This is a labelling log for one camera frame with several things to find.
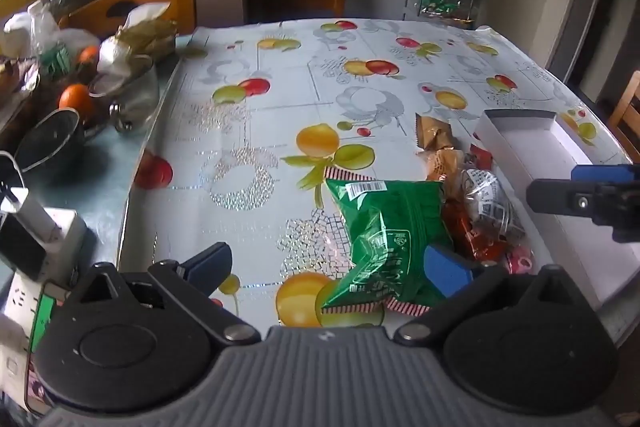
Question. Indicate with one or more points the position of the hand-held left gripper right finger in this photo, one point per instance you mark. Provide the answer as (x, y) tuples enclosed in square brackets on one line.
[(445, 269)]

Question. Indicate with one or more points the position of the orange fruit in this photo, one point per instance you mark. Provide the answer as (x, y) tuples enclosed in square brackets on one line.
[(89, 56), (76, 102)]

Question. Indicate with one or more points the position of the newsprint pattern clear packet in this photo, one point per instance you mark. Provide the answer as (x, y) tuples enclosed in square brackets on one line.
[(487, 202)]

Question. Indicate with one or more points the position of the green white packet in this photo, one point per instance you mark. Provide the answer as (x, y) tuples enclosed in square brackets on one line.
[(57, 59)]

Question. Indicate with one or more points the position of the brown snack packet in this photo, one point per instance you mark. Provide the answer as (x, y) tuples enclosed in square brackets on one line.
[(434, 133)]

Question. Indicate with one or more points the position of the green card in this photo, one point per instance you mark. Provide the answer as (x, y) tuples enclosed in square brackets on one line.
[(42, 322)]

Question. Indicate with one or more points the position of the pink candy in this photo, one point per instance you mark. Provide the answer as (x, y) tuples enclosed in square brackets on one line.
[(520, 259)]

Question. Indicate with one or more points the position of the white tissue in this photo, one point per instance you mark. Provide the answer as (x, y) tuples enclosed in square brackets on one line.
[(145, 13)]

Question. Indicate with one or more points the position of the white cardboard box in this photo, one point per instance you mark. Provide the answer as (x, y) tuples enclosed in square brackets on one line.
[(560, 237)]

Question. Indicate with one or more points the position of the green wrapped candies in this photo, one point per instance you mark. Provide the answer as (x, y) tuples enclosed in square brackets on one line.
[(440, 3)]

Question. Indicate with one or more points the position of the yellow green tissue pack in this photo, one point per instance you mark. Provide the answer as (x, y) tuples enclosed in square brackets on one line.
[(150, 34)]

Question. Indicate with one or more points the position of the white power strip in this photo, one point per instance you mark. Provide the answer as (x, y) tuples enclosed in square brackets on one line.
[(20, 302)]

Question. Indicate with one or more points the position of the white charger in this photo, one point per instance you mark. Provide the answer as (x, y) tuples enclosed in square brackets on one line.
[(30, 237)]

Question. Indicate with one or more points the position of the green snack packet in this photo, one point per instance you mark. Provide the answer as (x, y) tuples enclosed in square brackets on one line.
[(385, 227)]

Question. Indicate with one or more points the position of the white plastic bag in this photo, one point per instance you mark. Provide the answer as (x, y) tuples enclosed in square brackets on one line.
[(30, 27)]

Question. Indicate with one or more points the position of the fruit print tablecloth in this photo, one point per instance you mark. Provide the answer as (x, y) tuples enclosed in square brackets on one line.
[(280, 107)]

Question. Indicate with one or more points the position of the glass jar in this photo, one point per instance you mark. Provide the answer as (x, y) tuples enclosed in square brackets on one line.
[(135, 99)]

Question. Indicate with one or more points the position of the orange clear snack packet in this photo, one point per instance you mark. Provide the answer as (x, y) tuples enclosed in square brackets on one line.
[(442, 167)]

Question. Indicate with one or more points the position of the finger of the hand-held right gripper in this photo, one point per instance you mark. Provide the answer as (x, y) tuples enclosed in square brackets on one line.
[(600, 172), (560, 199)]

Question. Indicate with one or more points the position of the small red snack packet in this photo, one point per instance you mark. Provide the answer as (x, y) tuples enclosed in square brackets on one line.
[(482, 155)]

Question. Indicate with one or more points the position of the long red snack packet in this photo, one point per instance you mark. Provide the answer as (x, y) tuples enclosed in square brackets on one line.
[(472, 237)]

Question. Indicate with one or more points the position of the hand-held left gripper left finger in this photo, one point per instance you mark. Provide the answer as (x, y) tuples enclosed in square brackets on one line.
[(207, 263)]

